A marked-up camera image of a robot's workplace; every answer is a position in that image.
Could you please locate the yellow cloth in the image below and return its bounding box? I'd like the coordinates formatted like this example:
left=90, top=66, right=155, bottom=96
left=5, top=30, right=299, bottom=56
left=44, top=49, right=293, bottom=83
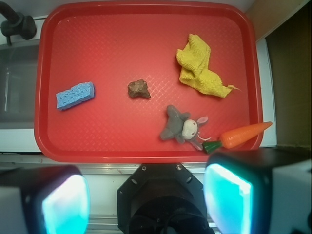
left=176, top=34, right=238, bottom=98

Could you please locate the black robot mount base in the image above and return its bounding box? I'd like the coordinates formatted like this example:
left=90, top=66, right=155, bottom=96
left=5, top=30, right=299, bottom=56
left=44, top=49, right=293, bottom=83
left=117, top=163, right=214, bottom=234

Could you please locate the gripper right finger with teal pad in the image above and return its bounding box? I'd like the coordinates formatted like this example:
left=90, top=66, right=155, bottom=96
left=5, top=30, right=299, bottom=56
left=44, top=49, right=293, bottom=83
left=203, top=148, right=312, bottom=234

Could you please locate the brown rock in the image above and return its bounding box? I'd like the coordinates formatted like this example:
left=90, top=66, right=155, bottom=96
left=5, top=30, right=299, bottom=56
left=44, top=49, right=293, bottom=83
left=127, top=79, right=151, bottom=98

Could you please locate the blue sponge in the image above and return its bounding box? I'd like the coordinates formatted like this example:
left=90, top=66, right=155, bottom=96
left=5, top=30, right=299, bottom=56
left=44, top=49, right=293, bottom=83
left=56, top=82, right=95, bottom=111

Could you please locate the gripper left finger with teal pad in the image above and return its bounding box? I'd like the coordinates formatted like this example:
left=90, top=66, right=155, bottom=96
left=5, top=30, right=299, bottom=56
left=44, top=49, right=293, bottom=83
left=0, top=165, right=90, bottom=234

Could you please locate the grey plush donkey toy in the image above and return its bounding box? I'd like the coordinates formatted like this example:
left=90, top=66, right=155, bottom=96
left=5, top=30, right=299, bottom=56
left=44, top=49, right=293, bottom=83
left=160, top=105, right=211, bottom=151

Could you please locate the orange toy carrot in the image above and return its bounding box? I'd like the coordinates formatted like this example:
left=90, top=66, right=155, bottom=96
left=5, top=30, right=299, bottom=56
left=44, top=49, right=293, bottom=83
left=202, top=121, right=273, bottom=154

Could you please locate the red plastic tray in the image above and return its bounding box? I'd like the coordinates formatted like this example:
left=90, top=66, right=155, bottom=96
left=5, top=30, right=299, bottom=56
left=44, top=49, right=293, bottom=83
left=35, top=1, right=263, bottom=163

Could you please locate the metal sink basin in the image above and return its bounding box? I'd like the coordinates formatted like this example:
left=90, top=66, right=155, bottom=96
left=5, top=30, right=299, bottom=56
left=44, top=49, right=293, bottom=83
left=0, top=40, right=39, bottom=129

